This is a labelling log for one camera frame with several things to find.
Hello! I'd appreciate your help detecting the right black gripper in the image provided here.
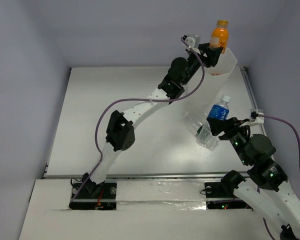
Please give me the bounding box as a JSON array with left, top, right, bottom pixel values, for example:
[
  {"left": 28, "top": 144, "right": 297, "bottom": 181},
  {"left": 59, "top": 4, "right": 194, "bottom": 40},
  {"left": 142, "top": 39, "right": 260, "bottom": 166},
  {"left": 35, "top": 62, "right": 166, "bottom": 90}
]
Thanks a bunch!
[{"left": 207, "top": 115, "right": 250, "bottom": 165}]

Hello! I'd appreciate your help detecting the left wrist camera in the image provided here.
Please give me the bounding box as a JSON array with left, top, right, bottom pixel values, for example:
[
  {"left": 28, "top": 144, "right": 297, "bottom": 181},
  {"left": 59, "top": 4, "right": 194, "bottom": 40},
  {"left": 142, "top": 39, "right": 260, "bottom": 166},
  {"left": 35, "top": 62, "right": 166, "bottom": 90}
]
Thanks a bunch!
[{"left": 181, "top": 33, "right": 201, "bottom": 51}]

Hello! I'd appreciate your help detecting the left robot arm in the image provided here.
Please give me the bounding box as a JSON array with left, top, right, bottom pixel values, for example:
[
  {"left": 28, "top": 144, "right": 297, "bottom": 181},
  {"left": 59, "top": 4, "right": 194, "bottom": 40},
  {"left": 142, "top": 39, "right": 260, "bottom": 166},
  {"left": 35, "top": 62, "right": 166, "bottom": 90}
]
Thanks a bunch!
[{"left": 80, "top": 43, "right": 223, "bottom": 198}]

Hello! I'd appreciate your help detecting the clear bottle white label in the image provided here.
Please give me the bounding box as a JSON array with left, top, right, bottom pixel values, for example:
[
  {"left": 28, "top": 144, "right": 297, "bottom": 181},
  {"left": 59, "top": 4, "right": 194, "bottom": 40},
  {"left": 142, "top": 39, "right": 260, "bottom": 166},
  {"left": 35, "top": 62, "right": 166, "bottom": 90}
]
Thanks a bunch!
[{"left": 196, "top": 121, "right": 219, "bottom": 150}]

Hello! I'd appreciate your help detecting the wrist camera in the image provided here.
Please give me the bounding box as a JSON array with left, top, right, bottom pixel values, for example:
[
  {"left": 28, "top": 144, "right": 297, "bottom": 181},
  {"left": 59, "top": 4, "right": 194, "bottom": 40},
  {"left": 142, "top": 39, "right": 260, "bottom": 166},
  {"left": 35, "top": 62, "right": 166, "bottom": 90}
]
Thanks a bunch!
[
  {"left": 181, "top": 33, "right": 201, "bottom": 51},
  {"left": 240, "top": 108, "right": 265, "bottom": 127}
]

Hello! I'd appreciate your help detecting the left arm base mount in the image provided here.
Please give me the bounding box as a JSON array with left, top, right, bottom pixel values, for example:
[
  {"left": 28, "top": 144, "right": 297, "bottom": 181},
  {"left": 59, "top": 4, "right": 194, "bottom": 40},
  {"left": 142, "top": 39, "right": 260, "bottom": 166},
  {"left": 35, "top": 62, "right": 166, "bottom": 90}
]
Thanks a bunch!
[{"left": 69, "top": 181, "right": 117, "bottom": 211}]

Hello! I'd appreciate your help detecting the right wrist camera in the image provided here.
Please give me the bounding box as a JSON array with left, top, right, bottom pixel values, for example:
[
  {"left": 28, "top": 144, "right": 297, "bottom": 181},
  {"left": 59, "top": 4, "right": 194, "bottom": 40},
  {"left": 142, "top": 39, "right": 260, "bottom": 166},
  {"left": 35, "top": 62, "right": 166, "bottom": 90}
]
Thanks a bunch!
[{"left": 240, "top": 108, "right": 265, "bottom": 127}]

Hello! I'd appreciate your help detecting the blue label water bottle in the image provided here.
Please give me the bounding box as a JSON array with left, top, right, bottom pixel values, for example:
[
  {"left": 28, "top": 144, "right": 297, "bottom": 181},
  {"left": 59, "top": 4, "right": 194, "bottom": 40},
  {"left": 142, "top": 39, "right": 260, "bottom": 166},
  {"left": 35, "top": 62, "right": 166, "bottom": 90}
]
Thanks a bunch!
[{"left": 207, "top": 94, "right": 231, "bottom": 121}]

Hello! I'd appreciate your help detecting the white plastic bin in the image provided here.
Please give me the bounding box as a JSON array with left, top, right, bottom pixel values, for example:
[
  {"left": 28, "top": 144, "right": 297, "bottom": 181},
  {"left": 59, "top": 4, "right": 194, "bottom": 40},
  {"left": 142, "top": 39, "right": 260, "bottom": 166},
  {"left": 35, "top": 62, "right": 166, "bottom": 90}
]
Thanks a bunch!
[{"left": 183, "top": 48, "right": 237, "bottom": 117}]

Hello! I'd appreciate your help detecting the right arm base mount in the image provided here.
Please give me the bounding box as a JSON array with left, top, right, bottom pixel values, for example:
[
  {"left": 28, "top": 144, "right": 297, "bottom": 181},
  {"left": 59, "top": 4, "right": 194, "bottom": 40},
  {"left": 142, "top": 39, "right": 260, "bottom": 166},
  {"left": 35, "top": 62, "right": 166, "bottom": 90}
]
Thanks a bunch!
[{"left": 200, "top": 182, "right": 252, "bottom": 210}]

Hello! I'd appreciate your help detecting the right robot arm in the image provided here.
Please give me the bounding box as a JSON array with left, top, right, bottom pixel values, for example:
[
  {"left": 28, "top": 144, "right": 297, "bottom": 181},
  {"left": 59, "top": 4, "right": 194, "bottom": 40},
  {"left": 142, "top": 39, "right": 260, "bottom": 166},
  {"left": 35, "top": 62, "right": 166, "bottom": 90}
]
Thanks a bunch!
[{"left": 204, "top": 111, "right": 300, "bottom": 240}]

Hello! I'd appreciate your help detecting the white foam front board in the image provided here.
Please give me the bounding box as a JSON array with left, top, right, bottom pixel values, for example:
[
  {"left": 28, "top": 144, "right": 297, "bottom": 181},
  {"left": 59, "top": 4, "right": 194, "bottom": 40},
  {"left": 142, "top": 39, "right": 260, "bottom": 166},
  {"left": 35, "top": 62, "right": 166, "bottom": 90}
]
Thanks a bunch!
[{"left": 17, "top": 178, "right": 300, "bottom": 240}]

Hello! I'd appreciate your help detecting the aluminium table rail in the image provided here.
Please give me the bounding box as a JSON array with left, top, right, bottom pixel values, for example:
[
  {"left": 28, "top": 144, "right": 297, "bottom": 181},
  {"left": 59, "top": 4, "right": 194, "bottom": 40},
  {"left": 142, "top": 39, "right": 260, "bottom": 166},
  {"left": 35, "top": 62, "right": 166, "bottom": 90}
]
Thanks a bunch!
[{"left": 241, "top": 66, "right": 268, "bottom": 136}]

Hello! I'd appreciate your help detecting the clear unlabelled plastic bottle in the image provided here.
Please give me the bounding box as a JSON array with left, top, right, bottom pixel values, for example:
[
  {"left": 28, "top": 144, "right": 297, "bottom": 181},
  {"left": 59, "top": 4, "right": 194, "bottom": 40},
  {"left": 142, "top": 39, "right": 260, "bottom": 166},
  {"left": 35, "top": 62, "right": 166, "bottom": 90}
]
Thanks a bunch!
[{"left": 183, "top": 111, "right": 209, "bottom": 137}]

